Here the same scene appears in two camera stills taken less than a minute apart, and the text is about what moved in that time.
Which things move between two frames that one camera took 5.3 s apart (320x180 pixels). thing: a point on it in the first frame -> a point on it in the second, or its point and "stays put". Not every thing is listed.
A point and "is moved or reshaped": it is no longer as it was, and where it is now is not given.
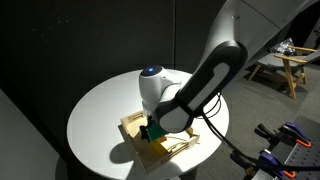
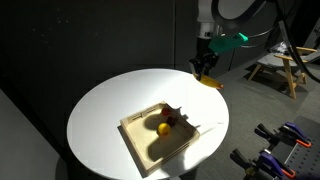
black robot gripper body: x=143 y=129 -> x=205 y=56
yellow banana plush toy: x=157 y=147 is moved or reshaped
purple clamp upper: x=289 y=131 stays put
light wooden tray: x=176 y=141 stays put
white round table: x=97 y=141 stays put
